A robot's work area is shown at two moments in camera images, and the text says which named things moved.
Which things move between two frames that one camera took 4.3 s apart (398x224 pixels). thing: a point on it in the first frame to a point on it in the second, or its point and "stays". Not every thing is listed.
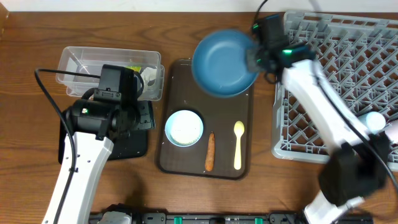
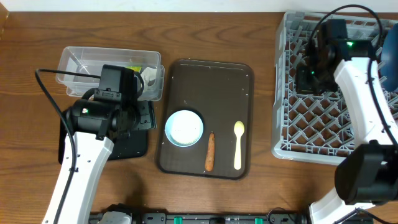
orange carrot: [209, 158] stays
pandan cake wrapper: [135, 68] stays
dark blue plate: [219, 64] to [389, 60]
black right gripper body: [255, 60] to [313, 81]
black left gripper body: [146, 114] stays
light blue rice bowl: [184, 128] stays
